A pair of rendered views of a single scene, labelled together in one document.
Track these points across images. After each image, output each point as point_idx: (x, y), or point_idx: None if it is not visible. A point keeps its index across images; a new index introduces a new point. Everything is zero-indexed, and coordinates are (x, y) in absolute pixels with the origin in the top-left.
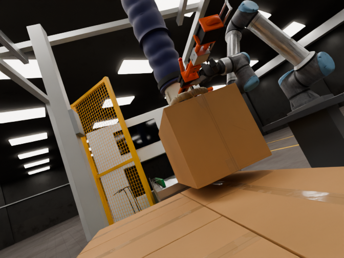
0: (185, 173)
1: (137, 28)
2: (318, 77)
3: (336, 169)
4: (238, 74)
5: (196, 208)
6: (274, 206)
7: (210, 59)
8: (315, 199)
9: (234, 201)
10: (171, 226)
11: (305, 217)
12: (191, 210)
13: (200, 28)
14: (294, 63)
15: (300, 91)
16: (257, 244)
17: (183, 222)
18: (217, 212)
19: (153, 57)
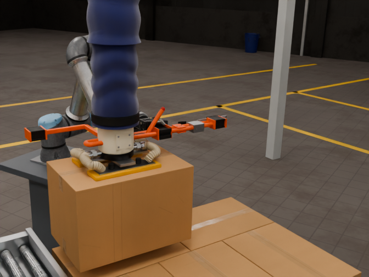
0: (168, 232)
1: (136, 25)
2: (81, 133)
3: (196, 209)
4: (138, 131)
5: (193, 254)
6: (225, 226)
7: (167, 120)
8: (228, 218)
9: (202, 237)
10: (218, 262)
11: (242, 221)
12: (193, 257)
13: (221, 121)
14: (79, 113)
15: (65, 142)
16: (256, 231)
17: (216, 256)
18: (213, 243)
19: (135, 78)
